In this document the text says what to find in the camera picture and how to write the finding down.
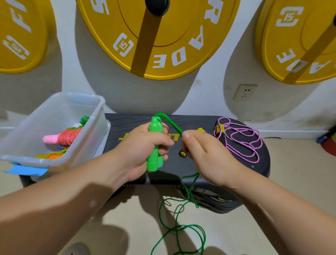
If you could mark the person's right forearm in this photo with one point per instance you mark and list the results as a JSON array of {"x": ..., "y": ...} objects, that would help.
[{"x": 294, "y": 213}]

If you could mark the person's right hand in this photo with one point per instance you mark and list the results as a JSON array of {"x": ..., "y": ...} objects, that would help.
[{"x": 212, "y": 157}]

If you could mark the large yellow weight plate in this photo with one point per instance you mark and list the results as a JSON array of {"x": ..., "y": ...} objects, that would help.
[{"x": 183, "y": 42}]

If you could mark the black aerobic step platform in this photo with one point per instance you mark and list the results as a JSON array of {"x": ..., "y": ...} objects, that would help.
[{"x": 120, "y": 126}]

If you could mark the black plate peg cap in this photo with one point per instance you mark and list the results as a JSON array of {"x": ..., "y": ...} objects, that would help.
[{"x": 157, "y": 5}]

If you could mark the red fire extinguisher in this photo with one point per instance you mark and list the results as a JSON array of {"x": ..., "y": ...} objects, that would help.
[{"x": 328, "y": 142}]

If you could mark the translucent plastic lid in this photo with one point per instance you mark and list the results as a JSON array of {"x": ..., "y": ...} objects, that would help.
[{"x": 105, "y": 144}]

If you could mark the white wall socket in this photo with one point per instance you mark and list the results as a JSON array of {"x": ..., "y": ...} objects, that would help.
[{"x": 245, "y": 92}]

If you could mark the person's left grey shoe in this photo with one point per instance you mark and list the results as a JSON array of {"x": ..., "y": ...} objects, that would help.
[{"x": 76, "y": 249}]

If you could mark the blue plastic piece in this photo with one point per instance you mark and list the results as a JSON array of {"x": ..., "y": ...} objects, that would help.
[{"x": 26, "y": 169}]

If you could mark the person's left hand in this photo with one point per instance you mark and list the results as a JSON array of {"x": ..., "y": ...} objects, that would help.
[{"x": 136, "y": 152}]

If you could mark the person's left forearm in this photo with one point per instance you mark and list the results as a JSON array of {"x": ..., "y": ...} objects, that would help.
[{"x": 52, "y": 210}]

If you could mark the clear plastic storage bin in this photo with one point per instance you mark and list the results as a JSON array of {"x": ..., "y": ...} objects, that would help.
[{"x": 36, "y": 126}]

